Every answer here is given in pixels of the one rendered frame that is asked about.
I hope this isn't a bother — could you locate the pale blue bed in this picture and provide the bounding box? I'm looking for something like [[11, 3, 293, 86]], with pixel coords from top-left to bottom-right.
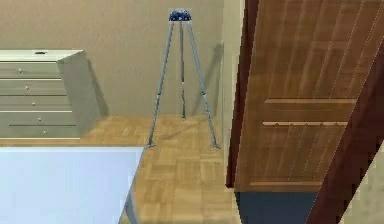
[[0, 146, 146, 224]]

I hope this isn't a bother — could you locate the grey tripod with blue head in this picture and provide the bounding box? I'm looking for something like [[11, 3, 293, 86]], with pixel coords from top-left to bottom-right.
[[144, 8, 222, 150]]

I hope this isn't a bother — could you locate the brown wooden room door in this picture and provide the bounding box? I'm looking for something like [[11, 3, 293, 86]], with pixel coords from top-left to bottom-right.
[[234, 0, 384, 193]]

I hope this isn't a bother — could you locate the grey-green chest of drawers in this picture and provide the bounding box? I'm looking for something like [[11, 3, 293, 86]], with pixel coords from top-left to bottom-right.
[[0, 49, 103, 140]]

